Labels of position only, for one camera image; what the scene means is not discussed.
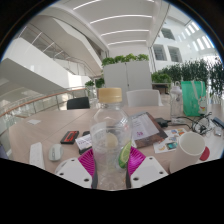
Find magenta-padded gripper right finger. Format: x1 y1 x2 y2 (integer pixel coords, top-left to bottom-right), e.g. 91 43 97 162
125 146 169 189

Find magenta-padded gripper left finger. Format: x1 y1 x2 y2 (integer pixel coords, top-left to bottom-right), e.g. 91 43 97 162
54 148 98 189

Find clear plastic bottle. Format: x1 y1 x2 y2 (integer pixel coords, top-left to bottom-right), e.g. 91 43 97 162
89 87 133 191

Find white card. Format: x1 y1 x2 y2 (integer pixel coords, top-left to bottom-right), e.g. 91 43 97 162
75 134 93 151

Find black and red case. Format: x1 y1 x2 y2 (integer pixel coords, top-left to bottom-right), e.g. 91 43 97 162
60 130 80 145

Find colourful sticker sheet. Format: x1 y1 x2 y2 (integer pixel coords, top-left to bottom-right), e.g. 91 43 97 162
153 127 188 154

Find white power strip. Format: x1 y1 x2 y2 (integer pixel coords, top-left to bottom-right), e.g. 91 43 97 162
28 142 46 170

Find brown booklet with white page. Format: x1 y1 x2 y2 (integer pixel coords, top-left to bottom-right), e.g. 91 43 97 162
130 111 169 149

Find white cup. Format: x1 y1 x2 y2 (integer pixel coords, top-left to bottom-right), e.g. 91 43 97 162
168 131 206 174

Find black power adapter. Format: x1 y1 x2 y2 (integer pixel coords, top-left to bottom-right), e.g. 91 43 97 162
154 117 171 128

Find flat round red coaster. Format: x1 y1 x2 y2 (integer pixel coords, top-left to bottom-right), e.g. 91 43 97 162
199 145 211 162

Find white paper slip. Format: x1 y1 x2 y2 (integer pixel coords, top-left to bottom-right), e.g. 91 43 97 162
27 118 42 126

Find black chair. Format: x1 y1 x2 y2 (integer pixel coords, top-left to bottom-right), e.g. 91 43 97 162
66 96 91 111

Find white chair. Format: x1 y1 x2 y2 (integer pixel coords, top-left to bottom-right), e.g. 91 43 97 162
126 88 164 108

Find glass railing with wooden handrail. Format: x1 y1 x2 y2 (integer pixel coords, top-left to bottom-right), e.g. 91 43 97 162
0 86 89 134

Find clear drinking tumbler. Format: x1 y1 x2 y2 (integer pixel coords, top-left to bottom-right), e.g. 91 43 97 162
169 80 184 119

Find clear plastic packet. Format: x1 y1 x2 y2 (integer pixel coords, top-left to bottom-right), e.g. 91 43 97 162
213 126 223 138

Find green tote bag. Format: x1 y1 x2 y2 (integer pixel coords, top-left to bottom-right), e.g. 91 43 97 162
180 80 208 117

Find potted green plants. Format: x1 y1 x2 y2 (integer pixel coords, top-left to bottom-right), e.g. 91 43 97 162
84 77 106 98

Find planter box with plants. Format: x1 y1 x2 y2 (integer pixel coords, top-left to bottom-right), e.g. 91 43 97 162
151 72 172 94

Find white cabinet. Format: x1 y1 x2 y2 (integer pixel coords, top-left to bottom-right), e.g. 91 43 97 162
102 60 153 101

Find green hedge plant row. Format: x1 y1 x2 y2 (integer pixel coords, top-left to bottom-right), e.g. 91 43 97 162
151 58 224 98

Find green plants on cabinet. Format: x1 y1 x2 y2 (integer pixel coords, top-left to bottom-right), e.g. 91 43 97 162
101 53 150 67

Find ceiling light strips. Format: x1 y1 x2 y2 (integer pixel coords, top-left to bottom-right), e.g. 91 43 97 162
72 0 158 46

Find black cables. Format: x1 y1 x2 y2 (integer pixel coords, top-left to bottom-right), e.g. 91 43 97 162
189 113 214 135

